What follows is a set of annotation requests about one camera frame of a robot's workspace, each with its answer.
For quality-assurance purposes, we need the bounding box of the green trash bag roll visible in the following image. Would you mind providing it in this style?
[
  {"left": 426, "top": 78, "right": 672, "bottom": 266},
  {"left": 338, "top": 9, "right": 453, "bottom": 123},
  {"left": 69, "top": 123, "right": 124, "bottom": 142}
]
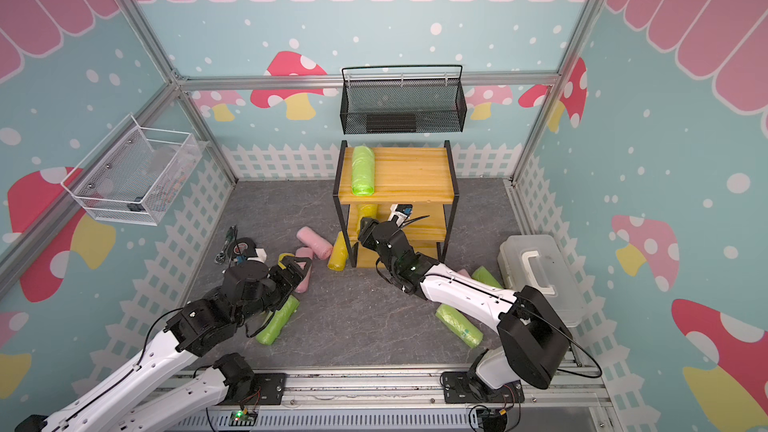
[
  {"left": 256, "top": 295, "right": 300, "bottom": 345},
  {"left": 351, "top": 146, "right": 376, "bottom": 197},
  {"left": 471, "top": 266, "right": 504, "bottom": 289}
]

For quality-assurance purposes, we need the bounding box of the green circuit board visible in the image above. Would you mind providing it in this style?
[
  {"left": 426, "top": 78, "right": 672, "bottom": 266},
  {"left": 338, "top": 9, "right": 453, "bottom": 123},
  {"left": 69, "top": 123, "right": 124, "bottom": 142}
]
[{"left": 227, "top": 409, "right": 258, "bottom": 427}]

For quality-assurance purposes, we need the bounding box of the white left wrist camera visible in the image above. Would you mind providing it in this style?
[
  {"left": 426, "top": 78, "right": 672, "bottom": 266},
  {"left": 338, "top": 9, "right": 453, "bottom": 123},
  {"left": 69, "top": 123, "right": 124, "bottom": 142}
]
[{"left": 233, "top": 242, "right": 267, "bottom": 263}]

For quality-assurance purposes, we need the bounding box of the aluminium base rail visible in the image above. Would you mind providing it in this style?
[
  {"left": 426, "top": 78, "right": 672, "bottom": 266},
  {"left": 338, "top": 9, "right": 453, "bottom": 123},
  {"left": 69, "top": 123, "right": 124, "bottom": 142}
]
[{"left": 173, "top": 365, "right": 619, "bottom": 431}]

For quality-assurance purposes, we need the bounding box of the white wire mesh basket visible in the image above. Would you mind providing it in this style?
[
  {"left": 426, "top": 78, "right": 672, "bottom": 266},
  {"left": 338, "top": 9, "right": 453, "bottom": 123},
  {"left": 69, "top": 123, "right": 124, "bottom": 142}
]
[{"left": 60, "top": 115, "right": 206, "bottom": 226}]

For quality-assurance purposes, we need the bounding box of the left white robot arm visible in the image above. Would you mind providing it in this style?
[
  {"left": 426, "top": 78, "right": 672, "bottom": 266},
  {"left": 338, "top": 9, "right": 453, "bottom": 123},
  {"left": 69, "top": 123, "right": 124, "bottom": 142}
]
[{"left": 16, "top": 256, "right": 312, "bottom": 431}]

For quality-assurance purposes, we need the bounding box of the black tape roll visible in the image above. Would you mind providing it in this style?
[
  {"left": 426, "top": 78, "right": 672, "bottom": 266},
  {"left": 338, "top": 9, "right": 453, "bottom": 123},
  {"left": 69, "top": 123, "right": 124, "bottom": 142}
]
[{"left": 228, "top": 237, "right": 258, "bottom": 261}]

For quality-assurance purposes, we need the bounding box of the black wire mesh basket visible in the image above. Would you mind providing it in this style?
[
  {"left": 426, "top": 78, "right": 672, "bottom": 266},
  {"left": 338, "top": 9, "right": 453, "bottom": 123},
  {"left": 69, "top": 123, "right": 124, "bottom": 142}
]
[{"left": 340, "top": 64, "right": 468, "bottom": 135}]

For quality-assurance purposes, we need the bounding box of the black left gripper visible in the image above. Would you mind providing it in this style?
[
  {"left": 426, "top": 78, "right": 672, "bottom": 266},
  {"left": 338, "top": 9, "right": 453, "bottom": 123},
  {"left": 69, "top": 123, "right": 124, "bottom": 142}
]
[{"left": 236, "top": 256, "right": 313, "bottom": 328}]

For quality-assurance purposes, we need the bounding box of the green handled ratchet wrench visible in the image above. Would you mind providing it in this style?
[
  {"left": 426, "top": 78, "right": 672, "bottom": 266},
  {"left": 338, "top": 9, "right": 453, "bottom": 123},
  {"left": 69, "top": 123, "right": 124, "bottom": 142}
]
[{"left": 214, "top": 225, "right": 238, "bottom": 264}]

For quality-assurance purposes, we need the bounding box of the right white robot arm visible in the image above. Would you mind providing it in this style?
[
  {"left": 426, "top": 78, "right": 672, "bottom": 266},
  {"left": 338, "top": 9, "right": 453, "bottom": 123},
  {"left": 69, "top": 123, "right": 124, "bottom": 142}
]
[{"left": 358, "top": 217, "right": 572, "bottom": 390}]

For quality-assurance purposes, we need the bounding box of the green trash bag roll floor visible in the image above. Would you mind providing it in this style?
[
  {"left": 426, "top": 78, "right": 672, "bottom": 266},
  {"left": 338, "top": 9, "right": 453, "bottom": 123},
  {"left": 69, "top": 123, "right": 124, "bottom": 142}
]
[{"left": 435, "top": 304, "right": 484, "bottom": 348}]

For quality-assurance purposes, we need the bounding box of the translucent plastic storage box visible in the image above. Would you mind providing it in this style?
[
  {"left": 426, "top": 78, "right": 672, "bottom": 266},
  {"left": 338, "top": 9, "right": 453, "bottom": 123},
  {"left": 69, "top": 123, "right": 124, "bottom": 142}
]
[{"left": 497, "top": 234, "right": 586, "bottom": 328}]

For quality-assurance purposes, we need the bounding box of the wooden three-tier shelf black frame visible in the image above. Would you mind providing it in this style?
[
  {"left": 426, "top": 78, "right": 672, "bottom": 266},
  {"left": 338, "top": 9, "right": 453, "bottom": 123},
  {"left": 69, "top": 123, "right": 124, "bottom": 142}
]
[{"left": 332, "top": 141, "right": 460, "bottom": 268}]

